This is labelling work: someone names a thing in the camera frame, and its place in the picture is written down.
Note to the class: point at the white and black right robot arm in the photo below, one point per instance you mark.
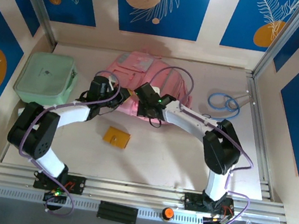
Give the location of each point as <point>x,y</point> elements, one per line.
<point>188,118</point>

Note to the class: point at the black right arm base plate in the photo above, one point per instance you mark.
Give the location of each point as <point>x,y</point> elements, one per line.
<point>193,202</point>

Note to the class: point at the black ribbed block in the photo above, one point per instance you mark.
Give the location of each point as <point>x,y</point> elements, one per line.
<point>117,213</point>

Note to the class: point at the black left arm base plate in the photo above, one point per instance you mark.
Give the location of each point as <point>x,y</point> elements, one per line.
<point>76,186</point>

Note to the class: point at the orange emergency stop button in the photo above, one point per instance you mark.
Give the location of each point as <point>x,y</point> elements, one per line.
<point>167,213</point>

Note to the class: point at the orange leather wallet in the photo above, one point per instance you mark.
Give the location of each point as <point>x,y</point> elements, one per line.
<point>116,137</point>

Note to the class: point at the mint green lunch bag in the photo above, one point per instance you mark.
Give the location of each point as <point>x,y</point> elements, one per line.
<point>46,77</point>

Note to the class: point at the aluminium frame rail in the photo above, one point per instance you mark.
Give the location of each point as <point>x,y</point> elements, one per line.
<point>138,193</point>

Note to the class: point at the pink student backpack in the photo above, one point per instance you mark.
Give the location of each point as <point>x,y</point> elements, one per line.
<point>145,68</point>

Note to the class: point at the aluminium side rail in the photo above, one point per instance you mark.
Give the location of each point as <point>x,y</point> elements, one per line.
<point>259,142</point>

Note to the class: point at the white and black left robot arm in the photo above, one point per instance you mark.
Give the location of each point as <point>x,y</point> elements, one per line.
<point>72,112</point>

